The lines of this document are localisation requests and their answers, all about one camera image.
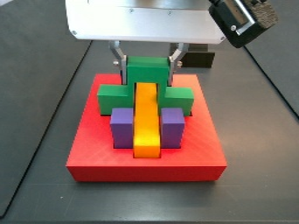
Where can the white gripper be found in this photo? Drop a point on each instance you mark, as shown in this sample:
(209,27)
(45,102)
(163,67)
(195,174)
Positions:
(174,21)

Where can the green stepped block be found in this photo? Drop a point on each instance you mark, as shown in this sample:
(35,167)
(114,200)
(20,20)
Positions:
(143,70)

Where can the black angle fixture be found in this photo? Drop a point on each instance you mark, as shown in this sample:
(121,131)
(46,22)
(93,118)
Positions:
(198,57)

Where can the red base board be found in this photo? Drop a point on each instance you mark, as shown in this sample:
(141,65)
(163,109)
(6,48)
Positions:
(95,161)

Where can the yellow long bar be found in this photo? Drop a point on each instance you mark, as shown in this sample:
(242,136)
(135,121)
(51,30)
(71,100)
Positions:
(147,133)

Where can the purple right post block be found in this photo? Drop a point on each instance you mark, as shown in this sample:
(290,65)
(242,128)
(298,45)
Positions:
(173,127)

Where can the purple post block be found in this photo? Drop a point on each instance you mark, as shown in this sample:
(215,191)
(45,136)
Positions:
(173,127)
(122,127)

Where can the purple left post block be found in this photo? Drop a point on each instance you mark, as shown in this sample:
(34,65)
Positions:
(122,127)

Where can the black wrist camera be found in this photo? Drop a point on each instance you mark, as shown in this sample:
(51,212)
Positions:
(243,19)

